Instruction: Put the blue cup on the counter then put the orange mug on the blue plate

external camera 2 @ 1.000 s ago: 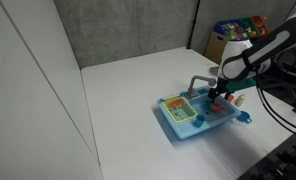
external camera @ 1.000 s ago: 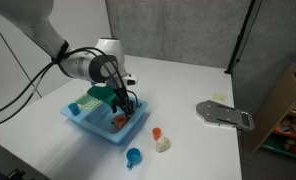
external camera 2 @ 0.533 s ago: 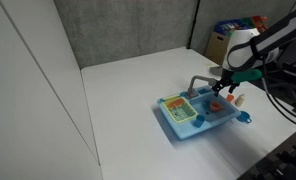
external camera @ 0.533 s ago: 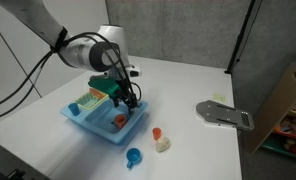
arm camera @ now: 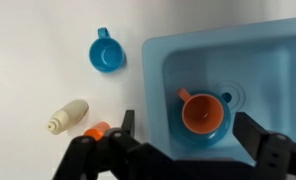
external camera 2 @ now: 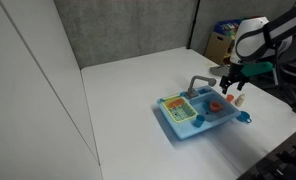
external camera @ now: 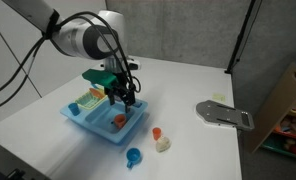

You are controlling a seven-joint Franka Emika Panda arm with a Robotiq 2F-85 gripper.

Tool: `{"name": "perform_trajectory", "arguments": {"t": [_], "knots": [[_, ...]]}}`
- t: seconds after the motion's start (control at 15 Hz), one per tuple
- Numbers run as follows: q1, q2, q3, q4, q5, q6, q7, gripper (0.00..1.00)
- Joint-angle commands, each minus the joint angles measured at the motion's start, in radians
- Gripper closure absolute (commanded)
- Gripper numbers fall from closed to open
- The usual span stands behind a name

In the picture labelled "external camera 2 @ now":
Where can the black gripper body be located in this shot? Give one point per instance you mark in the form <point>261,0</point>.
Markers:
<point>235,75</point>

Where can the blue toy cup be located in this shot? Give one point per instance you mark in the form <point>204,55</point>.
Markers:
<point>198,121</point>

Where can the small orange toy cup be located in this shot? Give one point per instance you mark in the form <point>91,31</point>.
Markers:
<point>229,98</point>

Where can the blue toy mug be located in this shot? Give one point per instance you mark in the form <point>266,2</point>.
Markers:
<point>243,117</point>

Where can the orange toy plate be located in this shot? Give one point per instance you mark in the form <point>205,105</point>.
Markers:
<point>173,103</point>

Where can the grey toy faucet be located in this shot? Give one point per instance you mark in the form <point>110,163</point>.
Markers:
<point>191,88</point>

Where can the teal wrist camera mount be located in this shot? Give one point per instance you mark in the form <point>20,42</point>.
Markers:
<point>258,69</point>

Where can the wooden toy storage shelf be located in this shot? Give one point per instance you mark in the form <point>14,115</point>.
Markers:
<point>218,45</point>

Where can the cream toy bottle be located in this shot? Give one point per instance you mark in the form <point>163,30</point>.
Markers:
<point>239,100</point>

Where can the yellow-green dish rack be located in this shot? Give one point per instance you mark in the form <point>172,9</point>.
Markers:
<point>184,111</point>

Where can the light blue toy sink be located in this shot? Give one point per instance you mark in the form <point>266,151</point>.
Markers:
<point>188,131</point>

